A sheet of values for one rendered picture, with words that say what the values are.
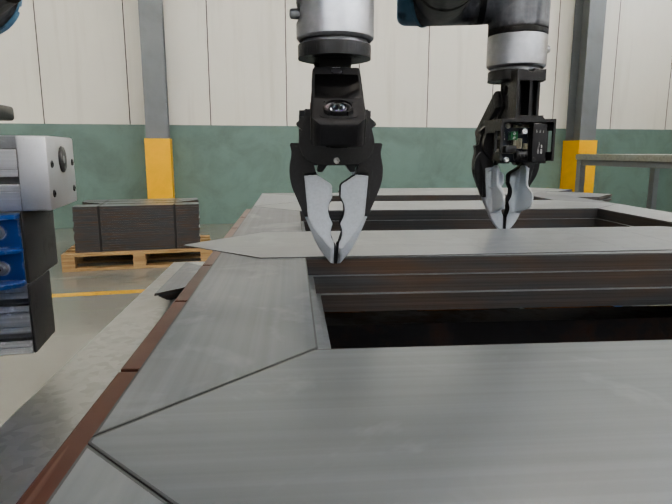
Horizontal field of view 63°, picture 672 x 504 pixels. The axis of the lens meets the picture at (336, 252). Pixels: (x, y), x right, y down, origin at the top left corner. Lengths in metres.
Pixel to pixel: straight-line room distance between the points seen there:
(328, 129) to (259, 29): 7.34
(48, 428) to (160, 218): 4.28
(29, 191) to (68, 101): 7.05
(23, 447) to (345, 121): 0.46
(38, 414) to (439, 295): 0.47
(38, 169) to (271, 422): 0.58
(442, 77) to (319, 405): 8.13
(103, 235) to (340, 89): 4.54
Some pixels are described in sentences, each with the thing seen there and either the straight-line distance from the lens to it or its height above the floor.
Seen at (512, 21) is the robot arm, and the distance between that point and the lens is 0.77.
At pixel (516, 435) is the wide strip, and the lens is 0.23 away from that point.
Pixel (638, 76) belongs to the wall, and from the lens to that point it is 10.03.
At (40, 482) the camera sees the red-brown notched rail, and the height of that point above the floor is 0.83.
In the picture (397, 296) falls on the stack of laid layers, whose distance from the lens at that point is 0.57.
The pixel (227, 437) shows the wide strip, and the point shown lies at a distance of 0.23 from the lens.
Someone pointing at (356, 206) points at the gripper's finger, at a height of 0.92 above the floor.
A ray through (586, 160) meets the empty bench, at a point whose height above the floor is 0.90.
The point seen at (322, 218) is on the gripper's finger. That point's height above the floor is 0.91.
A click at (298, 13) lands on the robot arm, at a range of 0.57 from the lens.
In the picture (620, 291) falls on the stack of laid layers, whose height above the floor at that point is 0.83.
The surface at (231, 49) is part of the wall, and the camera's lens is 7.72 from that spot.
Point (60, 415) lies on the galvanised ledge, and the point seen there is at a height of 0.68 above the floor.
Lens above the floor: 0.98
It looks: 10 degrees down
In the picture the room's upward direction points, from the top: straight up
